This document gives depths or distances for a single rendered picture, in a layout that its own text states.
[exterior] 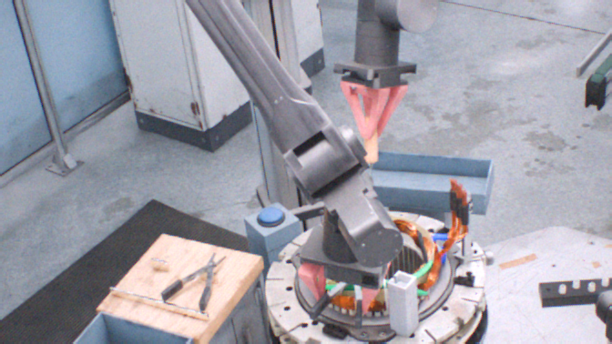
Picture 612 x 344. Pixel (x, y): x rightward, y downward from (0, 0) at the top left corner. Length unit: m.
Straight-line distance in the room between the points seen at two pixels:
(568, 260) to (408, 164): 0.41
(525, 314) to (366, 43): 0.75
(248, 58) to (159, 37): 2.66
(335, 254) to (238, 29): 0.31
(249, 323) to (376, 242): 0.52
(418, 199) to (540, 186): 1.86
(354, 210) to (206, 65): 2.62
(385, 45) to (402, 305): 0.34
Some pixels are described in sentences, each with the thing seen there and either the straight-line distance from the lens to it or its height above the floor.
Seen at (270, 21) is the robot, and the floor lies 1.31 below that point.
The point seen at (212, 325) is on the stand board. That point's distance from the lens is 1.40.
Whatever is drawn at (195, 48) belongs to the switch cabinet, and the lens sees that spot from 3.57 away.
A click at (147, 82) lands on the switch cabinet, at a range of 3.86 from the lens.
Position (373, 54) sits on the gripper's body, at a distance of 1.20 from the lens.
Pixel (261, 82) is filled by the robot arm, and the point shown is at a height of 1.51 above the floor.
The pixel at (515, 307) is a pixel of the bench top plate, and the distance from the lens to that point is 1.79.
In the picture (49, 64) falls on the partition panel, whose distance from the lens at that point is 3.78.
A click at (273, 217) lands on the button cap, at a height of 1.04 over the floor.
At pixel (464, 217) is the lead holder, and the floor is 1.21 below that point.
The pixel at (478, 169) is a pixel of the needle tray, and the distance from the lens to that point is 1.68.
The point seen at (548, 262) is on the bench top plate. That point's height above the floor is 0.78.
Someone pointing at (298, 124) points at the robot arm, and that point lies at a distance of 1.03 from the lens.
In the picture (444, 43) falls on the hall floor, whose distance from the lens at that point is 4.44.
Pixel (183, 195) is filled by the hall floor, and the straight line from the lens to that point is 3.58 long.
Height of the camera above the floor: 1.99
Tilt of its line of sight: 34 degrees down
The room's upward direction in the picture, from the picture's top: 8 degrees counter-clockwise
